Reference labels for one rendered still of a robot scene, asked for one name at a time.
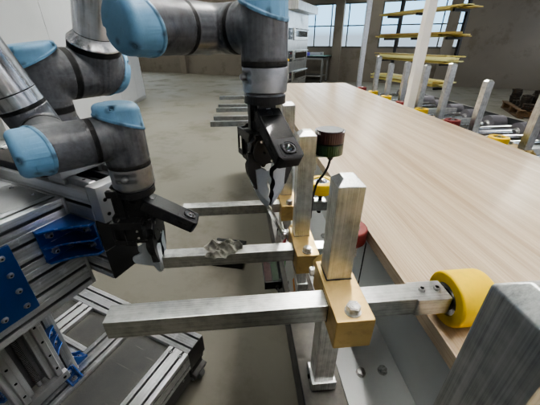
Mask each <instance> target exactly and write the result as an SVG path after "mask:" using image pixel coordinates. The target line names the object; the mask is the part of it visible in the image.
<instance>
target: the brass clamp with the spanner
mask: <svg viewBox="0 0 540 405"><path fill-rule="evenodd" d="M288 234H289V238H288V242H289V243H292V245H293V249H294V255H293V264H294V268H295V271H296V274H302V273H309V267H312V262H313V260H314V259H315V258H316V257H317V256H319V255H320V254H319V252H318V250H317V246H316V244H315V242H314V239H313V236H312V233H311V231H309V235H305V236H295V235H294V233H293V225H292V224H291V225H290V226H289V227H288ZM305 245H309V246H310V247H311V248H312V253H311V254H309V255H306V254H304V253H303V252H302V250H303V247H304V246H305Z"/></svg>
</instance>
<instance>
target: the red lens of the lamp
mask: <svg viewBox="0 0 540 405"><path fill-rule="evenodd" d="M317 128H318V127H317ZM317 128H315V134H316V135H317V143H319V144H323V145H340V144H342V143H344V140H345V133H346V131H345V130H344V132H342V133H321V132H319V131H317Z"/></svg>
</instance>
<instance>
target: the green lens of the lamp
mask: <svg viewBox="0 0 540 405"><path fill-rule="evenodd" d="M343 146H344V143H343V144H342V145H338V146H324V145H318V144H317V148H316V155H318V156H321V157H326V158H335V157H339V156H341V155H342V153H343Z"/></svg>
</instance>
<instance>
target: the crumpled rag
mask: <svg viewBox="0 0 540 405"><path fill-rule="evenodd" d="M204 249H206V250H208V251H209V252H208V253H207V254H206V255H205V257H207V258H212V259H213V260H215V259H216V258H224V259H226V258H227V256H229V255H230V254H233V255H234V254H235V253H236V252H237V251H238V250H241V249H243V244H242V243H241V242H240V241H239V240H238V241H233V240H232V239H226V240H225V241H223V242H222V241H217V240H216V239H212V240H211V241H210V242H209V243H208V244H207V245H205V246H204Z"/></svg>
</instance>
